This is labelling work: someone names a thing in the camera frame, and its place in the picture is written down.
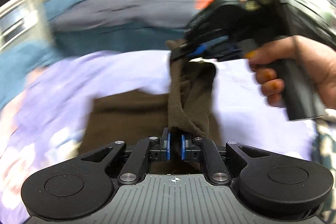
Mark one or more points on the person right hand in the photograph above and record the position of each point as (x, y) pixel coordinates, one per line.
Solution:
(318, 60)

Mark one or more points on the folded clothes pile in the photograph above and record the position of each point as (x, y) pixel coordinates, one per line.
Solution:
(326, 149)

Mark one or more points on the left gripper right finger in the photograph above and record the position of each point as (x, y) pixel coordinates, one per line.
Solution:
(209, 156)

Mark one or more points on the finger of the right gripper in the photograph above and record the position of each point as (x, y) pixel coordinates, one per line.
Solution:
(218, 49)

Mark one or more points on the purple floral bed sheet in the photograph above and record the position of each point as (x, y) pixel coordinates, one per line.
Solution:
(39, 126)

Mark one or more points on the grey pillow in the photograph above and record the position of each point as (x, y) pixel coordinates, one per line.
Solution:
(80, 27)

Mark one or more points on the dark brown sweater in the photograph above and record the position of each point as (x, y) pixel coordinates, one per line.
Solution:
(134, 115)

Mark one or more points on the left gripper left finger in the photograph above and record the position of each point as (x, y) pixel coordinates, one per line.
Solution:
(143, 154)

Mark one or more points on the teal blanket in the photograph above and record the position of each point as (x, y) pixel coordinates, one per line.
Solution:
(19, 61)

